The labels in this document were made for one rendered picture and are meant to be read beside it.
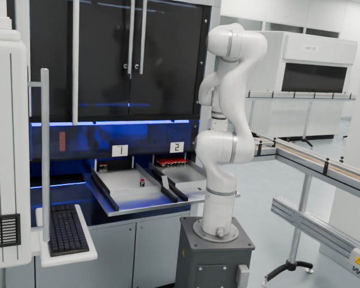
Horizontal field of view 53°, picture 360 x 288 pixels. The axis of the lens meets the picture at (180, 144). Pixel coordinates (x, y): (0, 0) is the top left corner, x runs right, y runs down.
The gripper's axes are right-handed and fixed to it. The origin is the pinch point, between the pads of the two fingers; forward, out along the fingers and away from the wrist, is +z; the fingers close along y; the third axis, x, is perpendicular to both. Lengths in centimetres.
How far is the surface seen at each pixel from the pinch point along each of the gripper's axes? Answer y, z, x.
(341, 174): -83, 17, 15
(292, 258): -87, 92, -11
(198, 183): 6.5, 20.0, -2.0
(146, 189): 35.8, 20.2, -2.0
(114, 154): 44, 10, -28
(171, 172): 10.5, 22.1, -24.9
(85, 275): 58, 81, -28
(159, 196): 31.1, 22.3, 2.7
